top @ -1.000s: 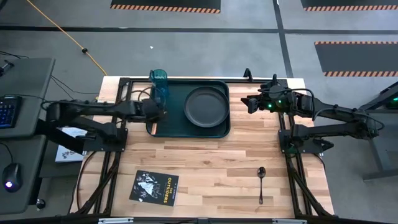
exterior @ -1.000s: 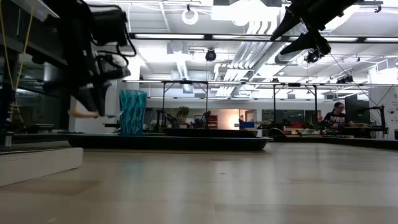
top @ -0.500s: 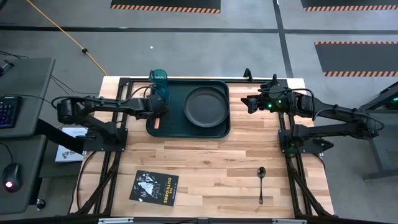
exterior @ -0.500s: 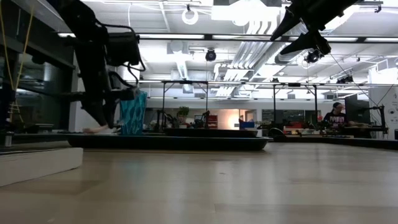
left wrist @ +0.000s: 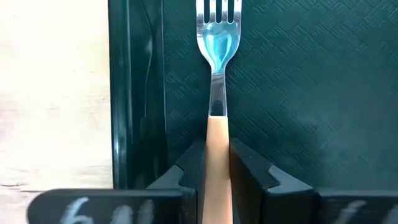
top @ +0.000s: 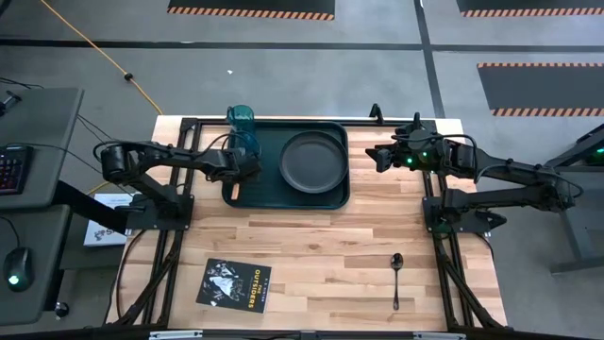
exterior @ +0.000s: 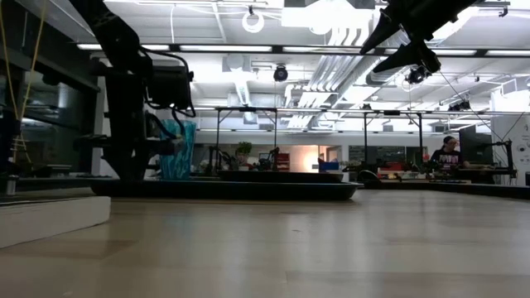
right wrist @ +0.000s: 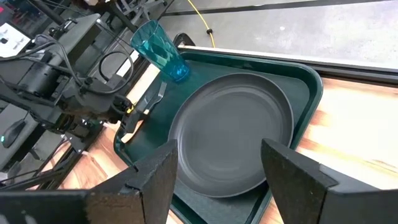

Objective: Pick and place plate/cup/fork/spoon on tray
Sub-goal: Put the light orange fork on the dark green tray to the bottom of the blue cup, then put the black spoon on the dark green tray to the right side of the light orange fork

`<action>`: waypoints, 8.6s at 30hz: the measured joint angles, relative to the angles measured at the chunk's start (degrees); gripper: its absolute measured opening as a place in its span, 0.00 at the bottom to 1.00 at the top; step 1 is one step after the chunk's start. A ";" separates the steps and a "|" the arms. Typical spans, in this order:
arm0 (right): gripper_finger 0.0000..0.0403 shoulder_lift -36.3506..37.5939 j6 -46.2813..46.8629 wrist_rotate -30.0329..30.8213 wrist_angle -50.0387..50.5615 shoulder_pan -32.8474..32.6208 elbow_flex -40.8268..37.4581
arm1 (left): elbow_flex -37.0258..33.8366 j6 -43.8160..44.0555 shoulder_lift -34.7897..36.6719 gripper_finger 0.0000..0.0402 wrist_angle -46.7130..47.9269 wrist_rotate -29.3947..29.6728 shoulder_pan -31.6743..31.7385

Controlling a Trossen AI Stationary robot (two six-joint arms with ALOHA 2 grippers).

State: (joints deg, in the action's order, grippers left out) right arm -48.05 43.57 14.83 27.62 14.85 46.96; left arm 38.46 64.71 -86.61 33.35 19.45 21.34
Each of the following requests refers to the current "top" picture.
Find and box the dark metal spoon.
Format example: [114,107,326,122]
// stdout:
[390,252,405,312]

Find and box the black cable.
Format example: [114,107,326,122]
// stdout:
[76,114,153,145]
[0,76,46,91]
[114,228,148,323]

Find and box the black desk support beam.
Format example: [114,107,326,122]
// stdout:
[50,180,131,236]

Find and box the black paperback book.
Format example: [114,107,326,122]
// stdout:
[195,257,273,315]

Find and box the black desk mount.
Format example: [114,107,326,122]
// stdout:
[0,91,23,117]

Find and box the dark green plastic tray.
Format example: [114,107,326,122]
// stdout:
[221,120,351,211]

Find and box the grey side desk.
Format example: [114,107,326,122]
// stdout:
[0,86,85,327]

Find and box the black mat orange striped edge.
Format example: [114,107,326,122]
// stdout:
[166,0,337,22]
[456,0,604,19]
[477,61,604,118]

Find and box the black computer mouse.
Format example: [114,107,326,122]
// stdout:
[3,246,35,293]

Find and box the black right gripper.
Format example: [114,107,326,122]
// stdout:
[364,140,407,174]

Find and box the dark grey round plate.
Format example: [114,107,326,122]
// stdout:
[278,130,350,195]

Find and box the dark metal stand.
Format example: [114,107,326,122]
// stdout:
[545,123,604,276]

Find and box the teal translucent plastic cup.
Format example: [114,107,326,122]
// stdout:
[226,104,262,160]

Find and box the silver aluminium bracket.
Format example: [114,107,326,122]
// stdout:
[413,331,467,340]
[149,330,205,340]

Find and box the yellow floor cable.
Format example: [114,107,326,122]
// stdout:
[40,0,164,116]

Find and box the black backlit keyboard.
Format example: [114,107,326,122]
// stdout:
[0,144,35,196]

